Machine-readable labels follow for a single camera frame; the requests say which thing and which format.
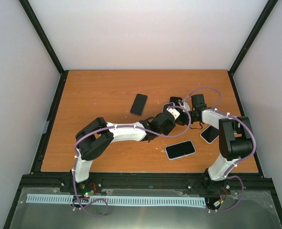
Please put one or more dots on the metal sheet front panel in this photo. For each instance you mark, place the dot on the metal sheet front panel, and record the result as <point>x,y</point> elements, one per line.
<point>252,210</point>

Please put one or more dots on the phone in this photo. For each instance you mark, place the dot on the phone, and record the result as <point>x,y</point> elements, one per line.
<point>180,150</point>
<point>210,134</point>
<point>168,107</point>

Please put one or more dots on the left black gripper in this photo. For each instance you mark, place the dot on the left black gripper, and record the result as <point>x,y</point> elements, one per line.
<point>169,129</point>

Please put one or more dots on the blue smartphone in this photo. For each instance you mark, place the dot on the blue smartphone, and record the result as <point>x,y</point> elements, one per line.
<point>138,104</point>

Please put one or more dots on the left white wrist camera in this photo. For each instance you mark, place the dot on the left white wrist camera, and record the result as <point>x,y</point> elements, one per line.
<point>173,112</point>

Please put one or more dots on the left black frame post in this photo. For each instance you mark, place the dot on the left black frame post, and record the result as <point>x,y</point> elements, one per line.
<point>41,34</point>

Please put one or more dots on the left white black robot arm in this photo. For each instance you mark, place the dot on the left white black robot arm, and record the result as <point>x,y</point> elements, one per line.
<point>95,138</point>

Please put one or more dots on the phone in pink case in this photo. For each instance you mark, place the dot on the phone in pink case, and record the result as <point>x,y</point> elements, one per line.
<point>210,134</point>

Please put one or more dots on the black frame post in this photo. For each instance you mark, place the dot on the black frame post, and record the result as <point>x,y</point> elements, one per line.
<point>268,8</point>
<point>41,34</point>

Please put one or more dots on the right black frame post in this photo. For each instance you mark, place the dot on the right black frame post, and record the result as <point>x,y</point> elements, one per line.
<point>268,8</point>

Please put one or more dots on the light blue slotted cable duct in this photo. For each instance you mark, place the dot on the light blue slotted cable duct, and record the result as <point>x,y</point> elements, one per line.
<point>130,201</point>

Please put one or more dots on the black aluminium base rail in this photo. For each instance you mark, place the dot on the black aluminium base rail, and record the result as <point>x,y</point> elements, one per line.
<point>192,183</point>

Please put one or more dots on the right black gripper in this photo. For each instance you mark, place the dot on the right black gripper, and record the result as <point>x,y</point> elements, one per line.
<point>180,117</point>

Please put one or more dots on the black phone case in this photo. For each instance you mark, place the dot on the black phone case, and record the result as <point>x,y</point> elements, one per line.
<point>175,100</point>

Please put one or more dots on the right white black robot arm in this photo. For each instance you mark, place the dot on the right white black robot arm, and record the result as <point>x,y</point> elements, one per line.
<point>236,141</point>

